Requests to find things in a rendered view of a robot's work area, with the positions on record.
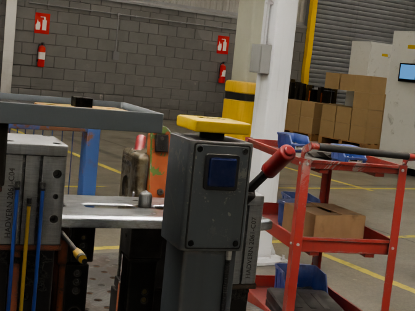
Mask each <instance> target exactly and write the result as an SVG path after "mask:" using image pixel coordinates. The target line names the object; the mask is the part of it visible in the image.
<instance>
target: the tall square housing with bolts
mask: <svg viewBox="0 0 415 311"><path fill-rule="evenodd" d="M67 154H68V145H66V144H65V143H63V142H62V141H60V140H59V139H57V138H56V137H54V136H48V135H28V134H18V133H8V136H7V154H6V171H5V180H4V186H2V191H1V192H0V311H50V305H51V290H52V274H53V266H54V251H60V250H61V244H60V241H61V226H62V211H63V203H64V188H65V173H66V164H67Z"/></svg>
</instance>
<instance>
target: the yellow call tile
mask: <svg viewBox="0 0 415 311"><path fill-rule="evenodd" d="M177 125H178V126H180V127H183V128H187V129H189V130H193V131H196V132H199V137H200V138H205V139H216V140H224V134H232V135H249V134H250V128H251V125H250V124H249V123H245V122H240V121H237V120H232V119H229V118H218V117H202V116H193V115H178V116H177Z"/></svg>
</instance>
